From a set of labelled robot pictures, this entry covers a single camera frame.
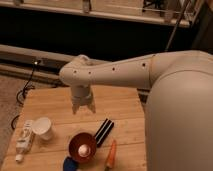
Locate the red bowl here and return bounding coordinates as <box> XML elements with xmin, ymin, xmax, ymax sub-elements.
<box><xmin>69</xmin><ymin>132</ymin><xmax>96</xmax><ymax>163</ymax></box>

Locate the white paper cup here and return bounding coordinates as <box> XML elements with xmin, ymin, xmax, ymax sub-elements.
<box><xmin>32</xmin><ymin>117</ymin><xmax>53</xmax><ymax>140</ymax></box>

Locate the metal pole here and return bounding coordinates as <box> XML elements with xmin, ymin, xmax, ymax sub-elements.
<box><xmin>165</xmin><ymin>0</ymin><xmax>190</xmax><ymax>52</ymax></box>

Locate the white plastic bottle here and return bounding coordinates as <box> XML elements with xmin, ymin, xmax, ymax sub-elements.
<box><xmin>15</xmin><ymin>120</ymin><xmax>35</xmax><ymax>163</ymax></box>

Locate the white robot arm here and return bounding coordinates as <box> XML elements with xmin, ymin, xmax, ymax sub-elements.
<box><xmin>59</xmin><ymin>50</ymin><xmax>213</xmax><ymax>171</ymax></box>

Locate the white egg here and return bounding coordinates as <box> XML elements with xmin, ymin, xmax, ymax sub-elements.
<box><xmin>78</xmin><ymin>144</ymin><xmax>91</xmax><ymax>157</ymax></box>

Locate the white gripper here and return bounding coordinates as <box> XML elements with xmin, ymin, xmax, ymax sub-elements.
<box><xmin>71</xmin><ymin>85</ymin><xmax>96</xmax><ymax>115</ymax></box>

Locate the black cable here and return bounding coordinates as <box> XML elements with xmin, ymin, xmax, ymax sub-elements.
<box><xmin>10</xmin><ymin>59</ymin><xmax>44</xmax><ymax>131</ymax></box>

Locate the blue round object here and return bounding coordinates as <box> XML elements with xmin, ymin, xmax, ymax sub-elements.
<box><xmin>63</xmin><ymin>157</ymin><xmax>78</xmax><ymax>171</ymax></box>

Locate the orange carrot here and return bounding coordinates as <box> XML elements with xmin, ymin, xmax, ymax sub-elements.
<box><xmin>105</xmin><ymin>141</ymin><xmax>117</xmax><ymax>171</ymax></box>

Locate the grey metal rail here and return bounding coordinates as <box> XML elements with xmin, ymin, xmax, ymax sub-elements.
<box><xmin>0</xmin><ymin>44</ymin><xmax>73</xmax><ymax>84</ymax></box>

